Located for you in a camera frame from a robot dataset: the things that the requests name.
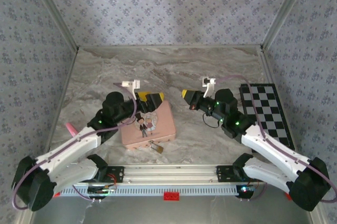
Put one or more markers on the pink tin box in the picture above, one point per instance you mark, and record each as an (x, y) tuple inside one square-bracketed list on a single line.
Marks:
[(158, 126)]

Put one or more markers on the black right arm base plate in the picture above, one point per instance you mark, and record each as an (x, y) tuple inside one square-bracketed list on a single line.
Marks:
[(223, 173)]

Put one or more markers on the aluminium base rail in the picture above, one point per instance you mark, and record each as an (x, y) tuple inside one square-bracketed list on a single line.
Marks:
[(168, 172)]

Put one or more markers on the black grey checkerboard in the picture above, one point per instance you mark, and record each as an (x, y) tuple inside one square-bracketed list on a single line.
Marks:
[(266, 108)]

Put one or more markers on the pink pen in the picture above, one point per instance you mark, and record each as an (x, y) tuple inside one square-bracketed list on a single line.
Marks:
[(70, 128)]

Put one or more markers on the grey metal sheet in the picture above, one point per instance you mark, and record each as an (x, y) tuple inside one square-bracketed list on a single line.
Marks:
[(168, 212)]

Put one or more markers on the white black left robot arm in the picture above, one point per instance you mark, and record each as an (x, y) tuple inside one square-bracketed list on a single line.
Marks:
[(65, 150)]

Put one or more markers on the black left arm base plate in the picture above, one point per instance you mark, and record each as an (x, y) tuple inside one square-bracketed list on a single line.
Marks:
[(117, 174)]

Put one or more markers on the small brass padlock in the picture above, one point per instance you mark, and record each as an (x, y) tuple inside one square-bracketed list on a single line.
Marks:
[(158, 148)]

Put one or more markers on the aluminium frame post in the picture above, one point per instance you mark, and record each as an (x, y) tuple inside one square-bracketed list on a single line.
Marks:
[(54, 13), (282, 13)]

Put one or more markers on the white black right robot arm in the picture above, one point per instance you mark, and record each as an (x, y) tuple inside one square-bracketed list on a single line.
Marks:
[(271, 150)]

